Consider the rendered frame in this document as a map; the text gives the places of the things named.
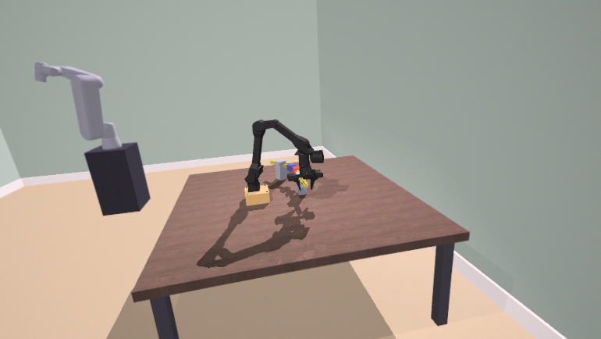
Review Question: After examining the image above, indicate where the yellow square bar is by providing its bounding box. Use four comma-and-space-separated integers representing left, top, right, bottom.
295, 169, 309, 195

